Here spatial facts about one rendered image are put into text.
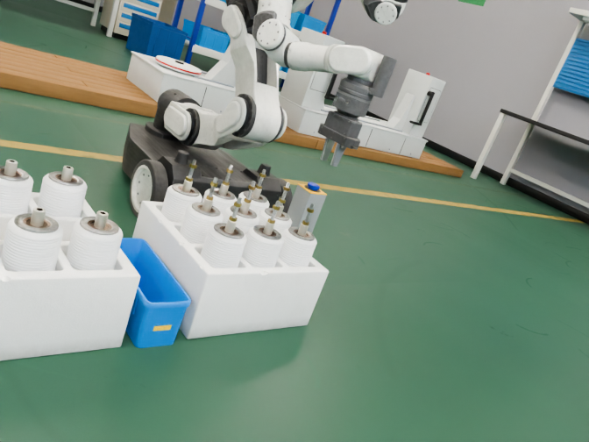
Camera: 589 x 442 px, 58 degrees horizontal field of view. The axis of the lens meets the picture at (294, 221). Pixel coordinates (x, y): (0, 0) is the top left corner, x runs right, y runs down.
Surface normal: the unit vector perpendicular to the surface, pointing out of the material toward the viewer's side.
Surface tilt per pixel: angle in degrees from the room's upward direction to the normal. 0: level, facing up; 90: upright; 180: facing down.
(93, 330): 90
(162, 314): 92
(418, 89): 90
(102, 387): 0
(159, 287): 88
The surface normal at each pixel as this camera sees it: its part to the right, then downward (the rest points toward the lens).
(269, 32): -0.45, -0.09
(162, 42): 0.61, 0.48
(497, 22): -0.76, -0.06
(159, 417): 0.33, -0.89
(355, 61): -0.50, 0.11
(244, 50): -0.72, 0.37
